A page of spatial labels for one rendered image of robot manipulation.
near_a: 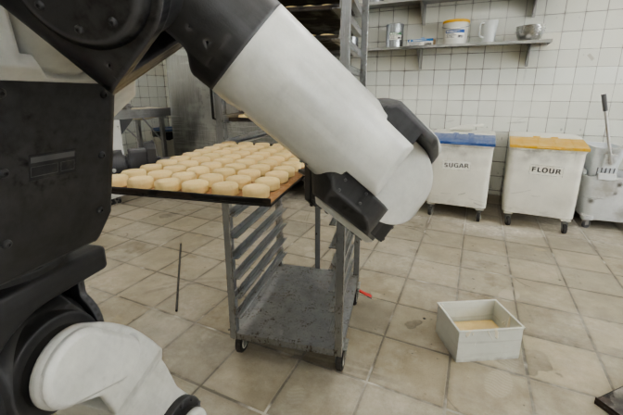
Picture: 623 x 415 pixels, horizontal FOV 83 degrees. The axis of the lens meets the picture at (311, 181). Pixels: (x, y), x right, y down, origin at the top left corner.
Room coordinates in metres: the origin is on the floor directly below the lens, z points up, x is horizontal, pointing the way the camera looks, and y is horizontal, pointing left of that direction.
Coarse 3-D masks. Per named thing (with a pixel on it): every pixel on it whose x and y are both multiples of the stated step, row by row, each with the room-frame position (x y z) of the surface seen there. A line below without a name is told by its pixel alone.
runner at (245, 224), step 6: (258, 210) 1.57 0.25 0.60; (264, 210) 1.61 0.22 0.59; (252, 216) 1.50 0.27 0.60; (258, 216) 1.53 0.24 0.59; (240, 222) 1.38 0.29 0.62; (246, 222) 1.43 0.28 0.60; (252, 222) 1.45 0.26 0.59; (234, 228) 1.32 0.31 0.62; (240, 228) 1.38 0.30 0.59; (246, 228) 1.39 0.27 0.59; (234, 234) 1.32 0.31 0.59; (240, 234) 1.32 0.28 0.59
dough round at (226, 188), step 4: (212, 184) 0.64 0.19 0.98; (216, 184) 0.64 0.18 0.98; (220, 184) 0.64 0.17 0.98; (224, 184) 0.64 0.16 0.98; (228, 184) 0.64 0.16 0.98; (232, 184) 0.64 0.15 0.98; (236, 184) 0.65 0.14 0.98; (212, 188) 0.63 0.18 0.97; (216, 188) 0.63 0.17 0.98; (220, 188) 0.62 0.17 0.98; (224, 188) 0.62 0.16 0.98; (228, 188) 0.63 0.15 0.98; (232, 188) 0.63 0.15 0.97; (236, 188) 0.64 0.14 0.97; (212, 192) 0.63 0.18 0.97; (216, 192) 0.63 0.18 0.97; (220, 192) 0.62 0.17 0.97; (224, 192) 0.62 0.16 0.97; (228, 192) 0.63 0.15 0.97; (232, 192) 0.63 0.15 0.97; (236, 192) 0.64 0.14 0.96
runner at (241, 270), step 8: (280, 224) 1.87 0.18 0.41; (272, 232) 1.74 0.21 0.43; (264, 240) 1.63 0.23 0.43; (272, 240) 1.67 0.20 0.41; (256, 248) 1.53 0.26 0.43; (264, 248) 1.57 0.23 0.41; (248, 256) 1.44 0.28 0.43; (256, 256) 1.49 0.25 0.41; (240, 264) 1.36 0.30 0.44; (248, 264) 1.41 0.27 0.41; (240, 272) 1.34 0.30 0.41
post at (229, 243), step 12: (216, 96) 1.30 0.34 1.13; (216, 108) 1.30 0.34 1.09; (216, 120) 1.30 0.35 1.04; (228, 204) 1.29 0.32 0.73; (228, 216) 1.29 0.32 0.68; (228, 228) 1.29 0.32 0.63; (228, 240) 1.30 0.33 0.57; (228, 252) 1.30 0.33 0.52; (228, 264) 1.30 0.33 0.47; (228, 276) 1.30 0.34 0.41; (228, 288) 1.30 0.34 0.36; (228, 300) 1.30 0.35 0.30
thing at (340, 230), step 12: (348, 0) 1.19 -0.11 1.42; (348, 12) 1.19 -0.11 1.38; (348, 24) 1.19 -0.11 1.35; (348, 36) 1.19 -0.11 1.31; (348, 48) 1.19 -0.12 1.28; (348, 60) 1.19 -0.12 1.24; (336, 264) 1.19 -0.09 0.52; (336, 276) 1.19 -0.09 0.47; (336, 288) 1.19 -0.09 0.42; (336, 300) 1.19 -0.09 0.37; (336, 312) 1.19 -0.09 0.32; (336, 324) 1.19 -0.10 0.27; (336, 336) 1.19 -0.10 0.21; (336, 348) 1.19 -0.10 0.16
